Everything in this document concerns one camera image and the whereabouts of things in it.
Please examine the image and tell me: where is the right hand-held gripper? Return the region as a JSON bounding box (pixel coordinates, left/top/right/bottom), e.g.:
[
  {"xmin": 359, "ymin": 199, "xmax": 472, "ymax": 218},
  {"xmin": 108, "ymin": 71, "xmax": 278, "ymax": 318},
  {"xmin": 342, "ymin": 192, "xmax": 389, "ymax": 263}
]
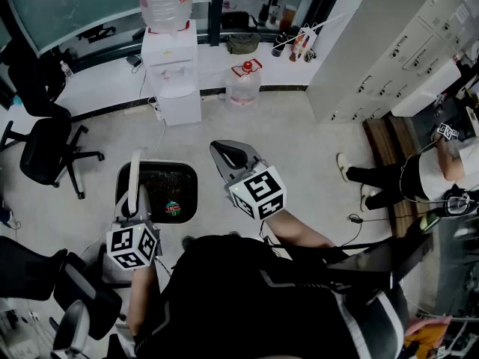
[{"xmin": 209, "ymin": 139, "xmax": 287, "ymax": 221}]

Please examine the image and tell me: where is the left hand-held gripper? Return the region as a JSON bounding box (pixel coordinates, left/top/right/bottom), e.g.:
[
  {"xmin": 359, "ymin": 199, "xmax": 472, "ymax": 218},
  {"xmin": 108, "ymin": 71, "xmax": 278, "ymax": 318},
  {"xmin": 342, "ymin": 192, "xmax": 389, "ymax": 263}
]
[{"xmin": 106, "ymin": 184, "xmax": 163, "ymax": 271}]

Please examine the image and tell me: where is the black trash bin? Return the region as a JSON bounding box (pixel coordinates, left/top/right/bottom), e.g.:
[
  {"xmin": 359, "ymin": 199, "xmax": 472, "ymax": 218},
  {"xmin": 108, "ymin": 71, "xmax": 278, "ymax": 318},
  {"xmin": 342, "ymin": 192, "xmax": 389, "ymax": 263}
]
[{"xmin": 115, "ymin": 147, "xmax": 198, "ymax": 224}]

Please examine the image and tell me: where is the black grey shoulder bag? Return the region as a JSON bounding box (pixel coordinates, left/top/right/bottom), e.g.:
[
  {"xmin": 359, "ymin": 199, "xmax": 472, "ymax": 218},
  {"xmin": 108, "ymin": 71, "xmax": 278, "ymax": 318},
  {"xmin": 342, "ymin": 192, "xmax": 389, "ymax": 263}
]
[{"xmin": 325, "ymin": 233, "xmax": 431, "ymax": 302}]

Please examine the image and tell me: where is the person's right forearm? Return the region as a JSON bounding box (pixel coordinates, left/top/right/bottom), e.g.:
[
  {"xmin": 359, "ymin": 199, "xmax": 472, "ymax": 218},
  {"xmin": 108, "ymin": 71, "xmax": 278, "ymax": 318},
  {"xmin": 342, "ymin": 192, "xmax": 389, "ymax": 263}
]
[{"xmin": 261, "ymin": 207, "xmax": 336, "ymax": 250}]

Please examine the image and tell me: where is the person's left forearm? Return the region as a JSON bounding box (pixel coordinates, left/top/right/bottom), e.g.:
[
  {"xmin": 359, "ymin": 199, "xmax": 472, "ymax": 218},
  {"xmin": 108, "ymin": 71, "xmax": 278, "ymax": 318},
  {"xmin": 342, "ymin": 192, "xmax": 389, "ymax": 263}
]
[{"xmin": 126, "ymin": 262, "xmax": 162, "ymax": 336}]

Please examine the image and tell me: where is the clear water jug red cap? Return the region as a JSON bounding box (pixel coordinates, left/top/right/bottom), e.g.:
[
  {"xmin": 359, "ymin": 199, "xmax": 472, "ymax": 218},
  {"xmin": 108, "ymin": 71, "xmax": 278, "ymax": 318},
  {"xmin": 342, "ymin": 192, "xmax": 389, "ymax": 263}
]
[{"xmin": 224, "ymin": 58, "xmax": 263, "ymax": 112}]

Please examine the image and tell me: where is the white water dispenser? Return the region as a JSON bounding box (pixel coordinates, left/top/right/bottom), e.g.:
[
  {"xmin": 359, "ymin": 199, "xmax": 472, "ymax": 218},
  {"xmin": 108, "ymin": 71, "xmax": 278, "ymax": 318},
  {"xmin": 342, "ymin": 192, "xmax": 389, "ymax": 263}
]
[{"xmin": 141, "ymin": 19, "xmax": 203, "ymax": 127}]

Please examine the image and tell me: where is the white power strip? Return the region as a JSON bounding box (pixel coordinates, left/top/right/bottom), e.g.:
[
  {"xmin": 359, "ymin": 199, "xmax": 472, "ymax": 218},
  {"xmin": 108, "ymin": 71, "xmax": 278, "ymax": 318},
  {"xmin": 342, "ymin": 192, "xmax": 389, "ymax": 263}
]
[{"xmin": 151, "ymin": 97, "xmax": 165, "ymax": 123}]

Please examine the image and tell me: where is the green bag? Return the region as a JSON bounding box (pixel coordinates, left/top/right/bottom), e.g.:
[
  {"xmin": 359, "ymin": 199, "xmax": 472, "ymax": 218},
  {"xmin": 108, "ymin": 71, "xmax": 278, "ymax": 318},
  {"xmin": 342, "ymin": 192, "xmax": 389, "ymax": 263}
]
[{"xmin": 226, "ymin": 33, "xmax": 262, "ymax": 55}]

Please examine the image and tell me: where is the black grey office chair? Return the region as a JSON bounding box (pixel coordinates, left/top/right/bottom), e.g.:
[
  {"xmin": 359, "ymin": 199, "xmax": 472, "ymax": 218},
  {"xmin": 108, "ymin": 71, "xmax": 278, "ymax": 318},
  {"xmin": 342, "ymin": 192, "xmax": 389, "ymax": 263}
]
[{"xmin": 0, "ymin": 236, "xmax": 124, "ymax": 359}]

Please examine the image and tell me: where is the dark bottle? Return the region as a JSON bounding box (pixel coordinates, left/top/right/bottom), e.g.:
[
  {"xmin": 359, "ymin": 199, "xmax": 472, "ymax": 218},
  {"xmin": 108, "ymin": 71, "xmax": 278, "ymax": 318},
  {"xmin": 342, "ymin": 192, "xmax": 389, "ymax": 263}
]
[{"xmin": 271, "ymin": 31, "xmax": 289, "ymax": 58}]

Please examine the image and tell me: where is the white paper bag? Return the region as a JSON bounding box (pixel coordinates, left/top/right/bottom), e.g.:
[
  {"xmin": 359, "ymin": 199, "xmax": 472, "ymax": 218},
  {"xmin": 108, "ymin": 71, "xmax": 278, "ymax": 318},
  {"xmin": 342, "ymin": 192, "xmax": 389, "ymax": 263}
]
[{"xmin": 290, "ymin": 23, "xmax": 318, "ymax": 63}]

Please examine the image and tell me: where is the black bag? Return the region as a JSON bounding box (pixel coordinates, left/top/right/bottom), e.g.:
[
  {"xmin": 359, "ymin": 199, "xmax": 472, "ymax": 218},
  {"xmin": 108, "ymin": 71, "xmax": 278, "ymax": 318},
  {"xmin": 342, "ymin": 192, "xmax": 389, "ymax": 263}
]
[{"xmin": 221, "ymin": 10, "xmax": 259, "ymax": 31}]

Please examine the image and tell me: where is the person's body in black clothing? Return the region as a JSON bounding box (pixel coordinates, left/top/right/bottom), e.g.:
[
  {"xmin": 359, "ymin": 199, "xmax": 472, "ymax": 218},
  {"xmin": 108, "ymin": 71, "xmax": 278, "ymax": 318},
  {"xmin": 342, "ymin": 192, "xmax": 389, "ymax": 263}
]
[{"xmin": 108, "ymin": 233, "xmax": 409, "ymax": 359}]

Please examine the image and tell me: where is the orange jar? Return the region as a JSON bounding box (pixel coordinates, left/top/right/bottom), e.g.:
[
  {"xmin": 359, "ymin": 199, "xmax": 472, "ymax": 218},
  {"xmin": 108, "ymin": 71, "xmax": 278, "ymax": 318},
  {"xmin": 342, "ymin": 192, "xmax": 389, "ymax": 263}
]
[{"xmin": 278, "ymin": 4, "xmax": 297, "ymax": 32}]

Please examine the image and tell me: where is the wooden bench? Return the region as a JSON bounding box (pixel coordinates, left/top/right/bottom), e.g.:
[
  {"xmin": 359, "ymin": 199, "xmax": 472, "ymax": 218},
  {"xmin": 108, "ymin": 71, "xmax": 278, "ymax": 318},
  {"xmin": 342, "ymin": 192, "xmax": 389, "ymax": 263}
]
[{"xmin": 361, "ymin": 114, "xmax": 431, "ymax": 239}]

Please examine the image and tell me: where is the large clear water bottle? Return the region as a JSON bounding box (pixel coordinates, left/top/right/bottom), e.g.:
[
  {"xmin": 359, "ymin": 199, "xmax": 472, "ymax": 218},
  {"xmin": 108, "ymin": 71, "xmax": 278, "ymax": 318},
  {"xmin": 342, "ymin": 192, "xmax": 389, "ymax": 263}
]
[{"xmin": 135, "ymin": 0, "xmax": 196, "ymax": 37}]

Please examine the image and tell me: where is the grey locker cabinet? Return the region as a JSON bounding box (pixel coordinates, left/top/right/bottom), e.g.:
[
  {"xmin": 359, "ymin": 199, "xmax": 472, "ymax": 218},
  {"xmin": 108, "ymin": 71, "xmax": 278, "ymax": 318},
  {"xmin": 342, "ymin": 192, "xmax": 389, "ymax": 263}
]
[{"xmin": 306, "ymin": 0, "xmax": 479, "ymax": 125}]

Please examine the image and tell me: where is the frosted glass panel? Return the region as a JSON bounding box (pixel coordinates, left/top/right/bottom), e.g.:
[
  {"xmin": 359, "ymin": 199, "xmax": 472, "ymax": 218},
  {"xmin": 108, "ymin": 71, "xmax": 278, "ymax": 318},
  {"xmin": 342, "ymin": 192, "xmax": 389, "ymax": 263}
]
[{"xmin": 1, "ymin": 0, "xmax": 214, "ymax": 58}]

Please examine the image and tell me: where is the black floor cable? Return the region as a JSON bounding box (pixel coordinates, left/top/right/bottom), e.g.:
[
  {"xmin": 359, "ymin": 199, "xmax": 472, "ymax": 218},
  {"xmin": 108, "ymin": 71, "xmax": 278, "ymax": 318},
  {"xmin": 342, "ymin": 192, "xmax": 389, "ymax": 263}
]
[{"xmin": 347, "ymin": 213, "xmax": 394, "ymax": 247}]

